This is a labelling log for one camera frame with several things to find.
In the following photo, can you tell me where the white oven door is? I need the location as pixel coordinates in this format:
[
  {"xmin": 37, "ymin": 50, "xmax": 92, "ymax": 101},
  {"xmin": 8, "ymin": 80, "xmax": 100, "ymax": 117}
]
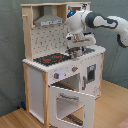
[{"xmin": 49, "ymin": 86, "xmax": 95, "ymax": 128}]

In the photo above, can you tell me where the grey toy sink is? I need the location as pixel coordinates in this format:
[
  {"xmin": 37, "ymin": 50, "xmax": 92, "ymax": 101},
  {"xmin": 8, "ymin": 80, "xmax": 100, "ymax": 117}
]
[{"xmin": 66, "ymin": 46, "xmax": 96, "ymax": 58}]

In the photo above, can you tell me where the grey dishwasher panel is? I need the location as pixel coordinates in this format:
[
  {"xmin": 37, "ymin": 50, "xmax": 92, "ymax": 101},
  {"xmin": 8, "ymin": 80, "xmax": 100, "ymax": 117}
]
[{"xmin": 87, "ymin": 65, "xmax": 96, "ymax": 83}]

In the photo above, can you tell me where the red stove knob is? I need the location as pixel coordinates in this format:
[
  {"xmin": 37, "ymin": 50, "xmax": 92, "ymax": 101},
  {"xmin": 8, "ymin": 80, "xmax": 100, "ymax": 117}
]
[
  {"xmin": 54, "ymin": 73, "xmax": 60, "ymax": 79},
  {"xmin": 72, "ymin": 66, "xmax": 78, "ymax": 72}
]

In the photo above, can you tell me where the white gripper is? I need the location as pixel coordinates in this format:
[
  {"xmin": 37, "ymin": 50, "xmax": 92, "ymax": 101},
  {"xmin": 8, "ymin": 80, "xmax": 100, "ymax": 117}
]
[{"xmin": 66, "ymin": 33, "xmax": 96, "ymax": 48}]

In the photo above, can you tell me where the black toy stovetop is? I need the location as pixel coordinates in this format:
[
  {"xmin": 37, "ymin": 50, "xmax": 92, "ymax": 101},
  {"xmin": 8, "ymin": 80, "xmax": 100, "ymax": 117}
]
[{"xmin": 34, "ymin": 53, "xmax": 70, "ymax": 66}]

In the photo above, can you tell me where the wooden toy kitchen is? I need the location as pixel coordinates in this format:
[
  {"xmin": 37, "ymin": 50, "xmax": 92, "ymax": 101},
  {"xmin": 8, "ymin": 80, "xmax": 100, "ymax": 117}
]
[{"xmin": 22, "ymin": 2, "xmax": 105, "ymax": 127}]

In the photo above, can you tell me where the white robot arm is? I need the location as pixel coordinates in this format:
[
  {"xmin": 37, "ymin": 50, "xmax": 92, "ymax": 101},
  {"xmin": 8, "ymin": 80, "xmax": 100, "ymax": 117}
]
[{"xmin": 67, "ymin": 10, "xmax": 128, "ymax": 48}]

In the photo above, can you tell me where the white toy microwave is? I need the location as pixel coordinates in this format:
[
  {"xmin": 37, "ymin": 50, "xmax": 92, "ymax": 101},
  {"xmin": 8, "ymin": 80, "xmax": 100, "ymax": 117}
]
[{"xmin": 67, "ymin": 3, "xmax": 88, "ymax": 13}]

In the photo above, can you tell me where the red right stove knob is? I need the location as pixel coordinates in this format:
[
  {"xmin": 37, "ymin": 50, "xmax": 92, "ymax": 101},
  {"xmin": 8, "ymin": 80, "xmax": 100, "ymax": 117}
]
[{"xmin": 72, "ymin": 66, "xmax": 78, "ymax": 72}]

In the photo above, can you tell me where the grey range hood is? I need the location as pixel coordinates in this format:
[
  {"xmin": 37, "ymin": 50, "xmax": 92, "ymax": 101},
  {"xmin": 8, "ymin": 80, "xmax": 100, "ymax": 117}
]
[{"xmin": 35, "ymin": 5, "xmax": 64, "ymax": 27}]

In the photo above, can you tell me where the small metal pot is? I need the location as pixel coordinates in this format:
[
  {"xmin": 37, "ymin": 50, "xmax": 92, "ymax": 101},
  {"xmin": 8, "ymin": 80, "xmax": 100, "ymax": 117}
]
[{"xmin": 70, "ymin": 48, "xmax": 83, "ymax": 58}]

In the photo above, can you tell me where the red left stove knob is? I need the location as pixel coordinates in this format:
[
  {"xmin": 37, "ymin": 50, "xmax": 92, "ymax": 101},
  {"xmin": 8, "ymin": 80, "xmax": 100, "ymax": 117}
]
[{"xmin": 54, "ymin": 73, "xmax": 60, "ymax": 79}]

